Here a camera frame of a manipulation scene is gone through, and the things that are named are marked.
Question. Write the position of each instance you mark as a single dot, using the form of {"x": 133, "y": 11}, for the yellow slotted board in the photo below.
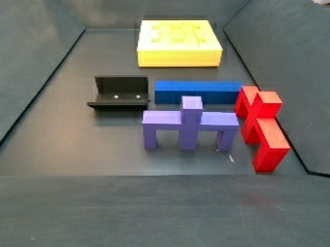
{"x": 177, "y": 43}

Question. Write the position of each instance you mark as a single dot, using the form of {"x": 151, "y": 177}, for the purple three-legged block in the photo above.
{"x": 189, "y": 120}

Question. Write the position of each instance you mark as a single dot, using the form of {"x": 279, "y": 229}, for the blue rectangular block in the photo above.
{"x": 213, "y": 92}

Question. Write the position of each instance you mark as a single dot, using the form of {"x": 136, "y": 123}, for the red cross-shaped block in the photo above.
{"x": 257, "y": 107}

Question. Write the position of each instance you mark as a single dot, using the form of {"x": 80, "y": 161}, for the black angle bracket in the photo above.
{"x": 120, "y": 91}

